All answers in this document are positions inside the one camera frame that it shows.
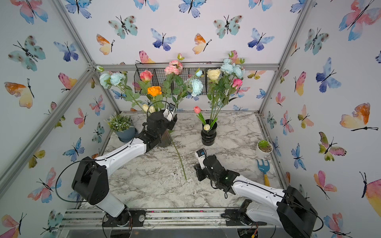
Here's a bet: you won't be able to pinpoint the light blue flower stem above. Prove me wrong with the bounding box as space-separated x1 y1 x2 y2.
167 68 203 181
96 65 143 111

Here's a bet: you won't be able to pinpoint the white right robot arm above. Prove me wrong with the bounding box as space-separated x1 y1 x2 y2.
194 149 319 238

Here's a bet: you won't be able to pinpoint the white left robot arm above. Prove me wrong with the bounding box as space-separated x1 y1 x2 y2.
71 109 178 226

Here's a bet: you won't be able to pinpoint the pink ribbed glass vase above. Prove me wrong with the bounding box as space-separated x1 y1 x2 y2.
158 130 172 148

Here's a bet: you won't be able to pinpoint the black ribbed vase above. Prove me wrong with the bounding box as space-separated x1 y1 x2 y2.
200 122 218 146

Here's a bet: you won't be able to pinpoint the white tulip buds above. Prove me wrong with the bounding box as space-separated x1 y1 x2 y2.
141 104 156 114

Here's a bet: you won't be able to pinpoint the blue plant pot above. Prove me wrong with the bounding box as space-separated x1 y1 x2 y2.
115 127 137 143

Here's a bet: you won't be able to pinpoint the orange flower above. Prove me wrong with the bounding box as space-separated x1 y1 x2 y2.
147 86 162 97

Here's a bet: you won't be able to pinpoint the green artificial bush plant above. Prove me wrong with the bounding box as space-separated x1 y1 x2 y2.
105 114 133 132

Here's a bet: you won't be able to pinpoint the red tulip flower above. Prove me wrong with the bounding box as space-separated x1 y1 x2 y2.
193 106 201 114

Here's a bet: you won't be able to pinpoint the pink rose flower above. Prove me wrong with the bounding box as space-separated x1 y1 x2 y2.
140 70 153 82

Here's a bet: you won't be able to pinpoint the blue garden fork tool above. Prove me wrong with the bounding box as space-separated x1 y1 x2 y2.
257 159 270 186

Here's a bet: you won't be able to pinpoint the small white succulent pot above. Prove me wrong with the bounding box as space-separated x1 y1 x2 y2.
256 140 273 159

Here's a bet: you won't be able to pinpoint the pink peony flower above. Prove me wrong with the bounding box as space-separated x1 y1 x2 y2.
164 60 183 75

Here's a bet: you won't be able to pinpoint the yellow rose flower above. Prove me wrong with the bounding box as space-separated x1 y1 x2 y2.
207 69 221 82

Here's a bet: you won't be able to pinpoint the magenta rose flower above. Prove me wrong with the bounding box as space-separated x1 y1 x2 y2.
232 78 243 89

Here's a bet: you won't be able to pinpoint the light blue flower bunch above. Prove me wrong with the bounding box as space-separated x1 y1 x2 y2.
220 59 245 79

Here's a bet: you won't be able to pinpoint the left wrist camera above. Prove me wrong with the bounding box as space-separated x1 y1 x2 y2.
163 103 176 122

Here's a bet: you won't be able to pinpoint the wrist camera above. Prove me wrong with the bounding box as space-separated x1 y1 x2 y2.
195 148 207 170
163 103 176 122

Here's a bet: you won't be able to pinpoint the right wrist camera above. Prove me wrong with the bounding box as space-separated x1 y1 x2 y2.
195 148 207 170

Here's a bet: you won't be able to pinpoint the black wire wall basket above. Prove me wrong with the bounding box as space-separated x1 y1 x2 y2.
133 62 215 96

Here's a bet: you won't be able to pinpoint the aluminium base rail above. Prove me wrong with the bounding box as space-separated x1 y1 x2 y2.
59 207 268 230

